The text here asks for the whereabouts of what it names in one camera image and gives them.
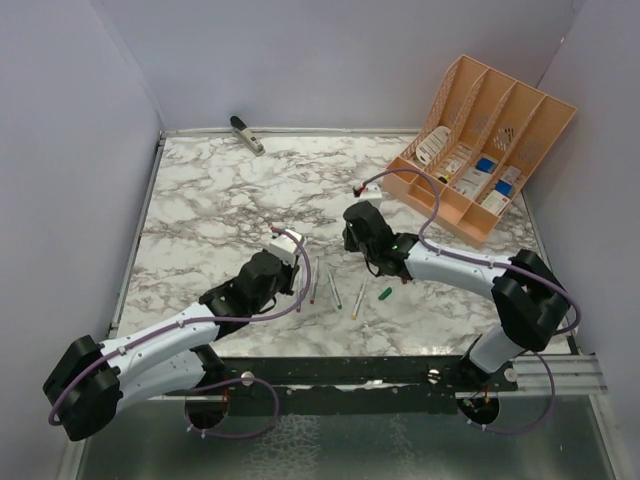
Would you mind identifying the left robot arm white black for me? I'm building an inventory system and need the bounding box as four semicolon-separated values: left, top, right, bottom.
43;250;303;441

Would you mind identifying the white card packet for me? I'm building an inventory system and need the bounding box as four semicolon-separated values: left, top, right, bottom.
452;167;491;200

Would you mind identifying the black mounting rail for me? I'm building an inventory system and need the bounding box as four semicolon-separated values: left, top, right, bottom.
195;352;517;416

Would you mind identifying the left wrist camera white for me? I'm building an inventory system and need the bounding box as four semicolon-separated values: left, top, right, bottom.
266;227;305;267

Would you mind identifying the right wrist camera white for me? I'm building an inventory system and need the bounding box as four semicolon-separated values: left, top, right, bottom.
353;183;383;203

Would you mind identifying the red marker pen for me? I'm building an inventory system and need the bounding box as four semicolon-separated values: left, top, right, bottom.
309;257;320;305

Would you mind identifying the green marker pen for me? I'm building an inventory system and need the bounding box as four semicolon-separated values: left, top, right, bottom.
325;264;343;310

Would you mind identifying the white red box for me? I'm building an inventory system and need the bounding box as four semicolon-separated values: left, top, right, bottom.
500;166;521;185

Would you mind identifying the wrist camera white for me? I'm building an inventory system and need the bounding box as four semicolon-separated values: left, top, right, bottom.
266;227;305;267
353;183;383;203

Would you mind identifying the yellow marker pen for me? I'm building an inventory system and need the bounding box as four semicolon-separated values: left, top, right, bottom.
351;276;368;321

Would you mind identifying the blue marker pen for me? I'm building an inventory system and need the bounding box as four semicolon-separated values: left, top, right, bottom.
295;275;305;313

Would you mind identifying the peach desk file organizer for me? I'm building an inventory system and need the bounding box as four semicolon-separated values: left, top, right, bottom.
382;55;577;246

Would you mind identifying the blue eraser box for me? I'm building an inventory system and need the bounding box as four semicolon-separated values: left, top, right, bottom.
475;156;498;174
494;180;513;198

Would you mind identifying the grey black stapler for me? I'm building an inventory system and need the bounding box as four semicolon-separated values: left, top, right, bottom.
230;115;265;156

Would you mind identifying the green pen cap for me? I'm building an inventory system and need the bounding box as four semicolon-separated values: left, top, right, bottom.
378;287;393;301

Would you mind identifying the white oval tag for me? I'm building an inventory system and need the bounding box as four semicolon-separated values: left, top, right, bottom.
415;126;451;166

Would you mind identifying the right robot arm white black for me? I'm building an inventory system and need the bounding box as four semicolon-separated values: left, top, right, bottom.
343;201;570;391

